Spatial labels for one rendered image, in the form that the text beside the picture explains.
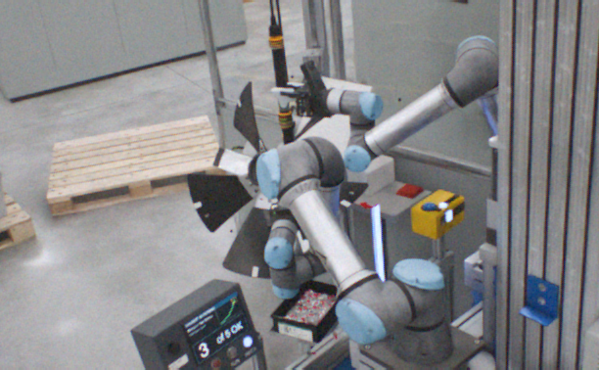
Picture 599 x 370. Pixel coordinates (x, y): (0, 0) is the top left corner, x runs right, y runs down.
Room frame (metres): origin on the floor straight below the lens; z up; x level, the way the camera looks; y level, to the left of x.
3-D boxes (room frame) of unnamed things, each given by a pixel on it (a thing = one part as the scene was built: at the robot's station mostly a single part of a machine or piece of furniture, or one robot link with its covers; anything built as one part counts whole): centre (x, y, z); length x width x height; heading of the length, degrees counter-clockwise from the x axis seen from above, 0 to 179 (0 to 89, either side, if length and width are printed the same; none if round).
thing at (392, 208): (2.67, -0.29, 0.85); 0.36 x 0.24 x 0.03; 43
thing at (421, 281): (1.49, -0.24, 1.20); 0.13 x 0.12 x 0.14; 120
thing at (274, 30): (2.21, 0.03, 1.50); 0.04 x 0.04 x 0.46
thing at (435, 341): (1.49, -0.25, 1.09); 0.15 x 0.15 x 0.10
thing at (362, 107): (2.04, -0.20, 1.48); 0.11 x 0.08 x 0.09; 53
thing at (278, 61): (2.21, 0.03, 1.53); 0.03 x 0.03 x 0.21
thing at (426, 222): (2.15, -0.43, 1.02); 0.16 x 0.10 x 0.11; 133
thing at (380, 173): (2.75, -0.26, 0.92); 0.17 x 0.16 x 0.11; 133
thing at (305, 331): (1.95, 0.02, 0.85); 0.22 x 0.17 x 0.07; 148
